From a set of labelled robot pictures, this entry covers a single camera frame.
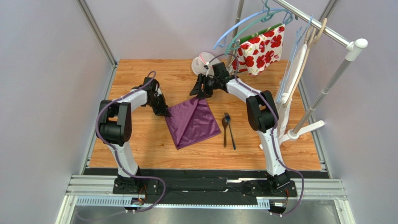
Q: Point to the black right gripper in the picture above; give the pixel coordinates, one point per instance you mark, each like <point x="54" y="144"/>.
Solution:
<point x="204" y="85"/>

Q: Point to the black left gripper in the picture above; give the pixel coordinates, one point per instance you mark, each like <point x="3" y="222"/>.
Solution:
<point x="163" y="110"/>

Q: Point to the purple cloth napkin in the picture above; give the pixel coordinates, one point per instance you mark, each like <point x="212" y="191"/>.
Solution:
<point x="191" y="122"/>

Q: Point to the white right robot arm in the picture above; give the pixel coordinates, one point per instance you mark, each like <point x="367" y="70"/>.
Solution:
<point x="262" y="116"/>

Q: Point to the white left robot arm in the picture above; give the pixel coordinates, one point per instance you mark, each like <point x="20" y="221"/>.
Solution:
<point x="114" y="127"/>

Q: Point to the white mesh laundry bag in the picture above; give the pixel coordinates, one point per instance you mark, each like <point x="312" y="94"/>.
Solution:
<point x="202" y="64"/>

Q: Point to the red poppy floral cloth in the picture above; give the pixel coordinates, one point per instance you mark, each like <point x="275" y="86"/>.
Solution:
<point x="258" y="53"/>

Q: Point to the white towel on hanger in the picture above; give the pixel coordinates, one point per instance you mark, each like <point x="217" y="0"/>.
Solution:
<point x="283" y="98"/>

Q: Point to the teal plastic hanger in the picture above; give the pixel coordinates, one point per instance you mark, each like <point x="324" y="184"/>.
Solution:
<point x="264" y="4"/>

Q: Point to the light blue plastic hanger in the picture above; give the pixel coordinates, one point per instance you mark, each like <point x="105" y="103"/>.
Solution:
<point x="253" y="23"/>

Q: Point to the blue thin wire hanger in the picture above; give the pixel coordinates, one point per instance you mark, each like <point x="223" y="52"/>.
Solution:
<point x="298" y="36"/>

